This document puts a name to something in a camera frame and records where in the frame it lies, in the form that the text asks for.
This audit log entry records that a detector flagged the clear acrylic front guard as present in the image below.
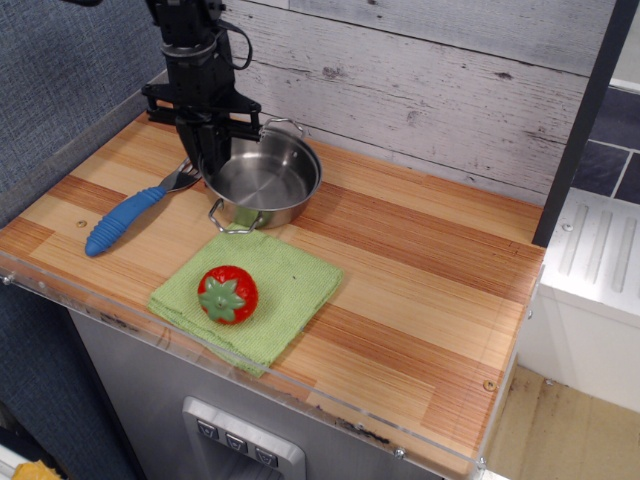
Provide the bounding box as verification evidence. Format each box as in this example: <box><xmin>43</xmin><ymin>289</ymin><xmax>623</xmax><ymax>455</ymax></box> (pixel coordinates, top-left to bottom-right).
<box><xmin>1</xmin><ymin>253</ymin><xmax>488</xmax><ymax>479</ymax></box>

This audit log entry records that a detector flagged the green folded cloth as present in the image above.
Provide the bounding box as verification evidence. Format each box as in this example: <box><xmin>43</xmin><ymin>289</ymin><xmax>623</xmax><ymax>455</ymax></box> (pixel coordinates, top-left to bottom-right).
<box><xmin>148</xmin><ymin>231</ymin><xmax>343</xmax><ymax>377</ymax></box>

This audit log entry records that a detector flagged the grey toy fridge cabinet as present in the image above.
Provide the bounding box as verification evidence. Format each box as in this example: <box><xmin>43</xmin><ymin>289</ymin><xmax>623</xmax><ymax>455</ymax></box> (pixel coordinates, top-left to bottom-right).
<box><xmin>71</xmin><ymin>312</ymin><xmax>435</xmax><ymax>479</ymax></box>

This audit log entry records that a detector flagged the clear acrylic left guard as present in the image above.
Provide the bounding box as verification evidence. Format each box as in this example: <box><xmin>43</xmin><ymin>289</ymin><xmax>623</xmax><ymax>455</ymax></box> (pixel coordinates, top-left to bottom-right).
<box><xmin>1</xmin><ymin>66</ymin><xmax>165</xmax><ymax>226</ymax></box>

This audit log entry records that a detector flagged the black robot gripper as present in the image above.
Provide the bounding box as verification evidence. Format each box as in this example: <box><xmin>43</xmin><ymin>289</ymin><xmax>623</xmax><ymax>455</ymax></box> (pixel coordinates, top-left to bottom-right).
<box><xmin>142</xmin><ymin>44</ymin><xmax>261</xmax><ymax>175</ymax></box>

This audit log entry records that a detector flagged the silver dispenser button panel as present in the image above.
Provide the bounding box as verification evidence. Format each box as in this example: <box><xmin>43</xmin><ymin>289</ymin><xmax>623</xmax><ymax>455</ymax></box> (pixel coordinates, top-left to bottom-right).
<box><xmin>182</xmin><ymin>396</ymin><xmax>307</xmax><ymax>479</ymax></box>

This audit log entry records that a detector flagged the white toy sink unit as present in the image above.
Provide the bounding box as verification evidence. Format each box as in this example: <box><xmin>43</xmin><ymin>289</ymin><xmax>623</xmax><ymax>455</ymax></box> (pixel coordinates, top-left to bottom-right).
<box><xmin>517</xmin><ymin>189</ymin><xmax>639</xmax><ymax>411</ymax></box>

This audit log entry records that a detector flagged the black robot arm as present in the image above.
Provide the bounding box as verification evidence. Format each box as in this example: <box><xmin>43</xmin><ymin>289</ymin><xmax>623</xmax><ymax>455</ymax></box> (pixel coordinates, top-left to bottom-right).
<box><xmin>142</xmin><ymin>1</ymin><xmax>261</xmax><ymax>176</ymax></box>

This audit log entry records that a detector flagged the blue handled metal fork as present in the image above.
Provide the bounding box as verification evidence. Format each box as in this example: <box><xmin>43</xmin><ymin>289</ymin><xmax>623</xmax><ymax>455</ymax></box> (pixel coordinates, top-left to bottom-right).
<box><xmin>85</xmin><ymin>158</ymin><xmax>201</xmax><ymax>257</ymax></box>

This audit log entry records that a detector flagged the stainless steel pot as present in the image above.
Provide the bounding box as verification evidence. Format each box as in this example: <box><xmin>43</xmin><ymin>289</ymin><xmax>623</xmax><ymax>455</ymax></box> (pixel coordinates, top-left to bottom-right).
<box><xmin>199</xmin><ymin>118</ymin><xmax>323</xmax><ymax>234</ymax></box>

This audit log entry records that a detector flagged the right black vertical post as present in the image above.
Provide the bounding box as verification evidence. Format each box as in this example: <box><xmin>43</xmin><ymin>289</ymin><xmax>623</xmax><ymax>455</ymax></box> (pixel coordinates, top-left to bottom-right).
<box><xmin>532</xmin><ymin>0</ymin><xmax>639</xmax><ymax>248</ymax></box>

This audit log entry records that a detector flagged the clear acrylic guard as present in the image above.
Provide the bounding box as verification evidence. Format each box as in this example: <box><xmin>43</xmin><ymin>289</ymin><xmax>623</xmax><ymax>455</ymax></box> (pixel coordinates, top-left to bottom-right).
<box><xmin>1</xmin><ymin>253</ymin><xmax>488</xmax><ymax>479</ymax></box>
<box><xmin>1</xmin><ymin>66</ymin><xmax>165</xmax><ymax>226</ymax></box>

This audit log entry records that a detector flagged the yellow object bottom left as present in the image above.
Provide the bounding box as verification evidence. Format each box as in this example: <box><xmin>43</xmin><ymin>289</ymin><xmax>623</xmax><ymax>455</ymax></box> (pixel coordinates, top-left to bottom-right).
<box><xmin>11</xmin><ymin>461</ymin><xmax>62</xmax><ymax>480</ymax></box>

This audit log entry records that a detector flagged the red toy strawberry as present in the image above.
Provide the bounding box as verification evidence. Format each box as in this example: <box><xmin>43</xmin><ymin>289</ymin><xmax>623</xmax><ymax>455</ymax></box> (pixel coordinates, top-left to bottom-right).
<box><xmin>197</xmin><ymin>265</ymin><xmax>259</xmax><ymax>325</ymax></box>

